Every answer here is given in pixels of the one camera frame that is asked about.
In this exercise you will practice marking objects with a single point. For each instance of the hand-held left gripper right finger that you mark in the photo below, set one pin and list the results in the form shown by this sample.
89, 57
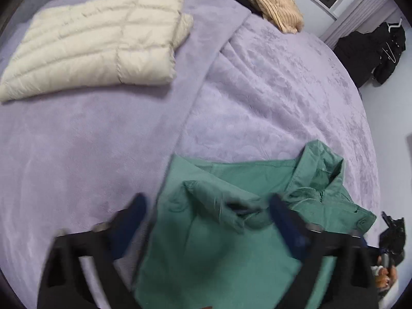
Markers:
286, 228

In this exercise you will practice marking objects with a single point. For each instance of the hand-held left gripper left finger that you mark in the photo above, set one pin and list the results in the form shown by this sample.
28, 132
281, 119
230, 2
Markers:
128, 228

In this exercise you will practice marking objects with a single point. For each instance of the green work jacket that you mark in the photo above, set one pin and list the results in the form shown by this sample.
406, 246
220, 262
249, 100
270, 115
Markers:
199, 247

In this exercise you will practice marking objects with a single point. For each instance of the white clothes hanger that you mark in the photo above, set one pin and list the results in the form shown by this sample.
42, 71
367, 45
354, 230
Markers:
391, 48

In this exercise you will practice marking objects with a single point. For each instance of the person's right hand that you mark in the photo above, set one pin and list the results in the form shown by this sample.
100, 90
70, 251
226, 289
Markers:
384, 276

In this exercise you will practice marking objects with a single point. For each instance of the smooth purple blanket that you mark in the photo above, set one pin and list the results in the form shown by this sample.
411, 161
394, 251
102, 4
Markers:
80, 141

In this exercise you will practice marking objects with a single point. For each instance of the textured purple bedspread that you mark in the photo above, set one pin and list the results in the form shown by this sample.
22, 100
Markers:
273, 80

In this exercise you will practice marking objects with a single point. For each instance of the black hanging coat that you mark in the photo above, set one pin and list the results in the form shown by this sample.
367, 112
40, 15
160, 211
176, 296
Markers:
354, 54

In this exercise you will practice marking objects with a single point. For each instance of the cream puffer jacket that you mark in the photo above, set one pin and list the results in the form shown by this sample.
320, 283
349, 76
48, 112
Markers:
96, 45

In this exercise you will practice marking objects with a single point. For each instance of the beige ribbed knit sweater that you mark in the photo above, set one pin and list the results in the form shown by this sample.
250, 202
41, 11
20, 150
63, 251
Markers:
273, 3

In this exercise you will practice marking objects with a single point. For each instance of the grey curtain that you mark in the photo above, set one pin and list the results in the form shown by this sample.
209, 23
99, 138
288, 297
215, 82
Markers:
363, 9

